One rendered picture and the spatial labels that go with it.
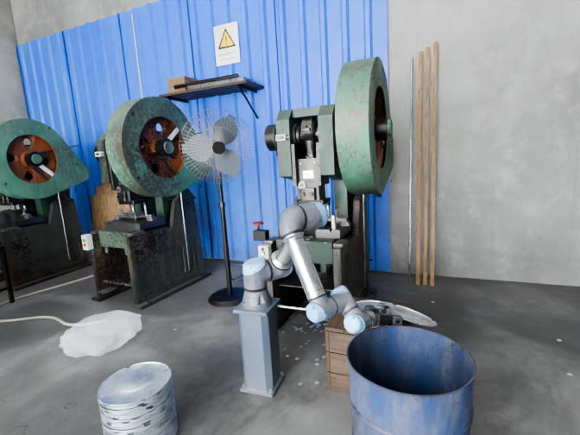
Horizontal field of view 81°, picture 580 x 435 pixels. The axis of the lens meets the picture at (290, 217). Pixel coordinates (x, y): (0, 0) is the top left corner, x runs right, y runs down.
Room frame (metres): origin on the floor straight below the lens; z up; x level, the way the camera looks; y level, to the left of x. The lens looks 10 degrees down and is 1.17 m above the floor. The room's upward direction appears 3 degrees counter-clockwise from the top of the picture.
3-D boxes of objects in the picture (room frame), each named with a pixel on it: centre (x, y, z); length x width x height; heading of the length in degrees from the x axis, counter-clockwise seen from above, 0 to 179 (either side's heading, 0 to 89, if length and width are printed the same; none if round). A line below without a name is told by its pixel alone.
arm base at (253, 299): (1.66, 0.20, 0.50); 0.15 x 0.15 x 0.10
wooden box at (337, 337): (1.67, -0.39, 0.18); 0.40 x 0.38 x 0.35; 156
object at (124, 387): (1.35, 0.71, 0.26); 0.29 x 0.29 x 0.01
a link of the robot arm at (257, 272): (1.67, 0.19, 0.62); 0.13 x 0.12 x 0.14; 126
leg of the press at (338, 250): (2.40, -0.48, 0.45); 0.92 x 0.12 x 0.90; 156
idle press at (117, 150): (3.43, 1.25, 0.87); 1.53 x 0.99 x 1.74; 154
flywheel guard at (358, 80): (2.34, -0.52, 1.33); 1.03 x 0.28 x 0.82; 156
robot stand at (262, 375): (1.66, 0.20, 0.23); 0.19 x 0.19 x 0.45; 70
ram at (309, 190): (2.35, -0.16, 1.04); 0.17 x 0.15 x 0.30; 156
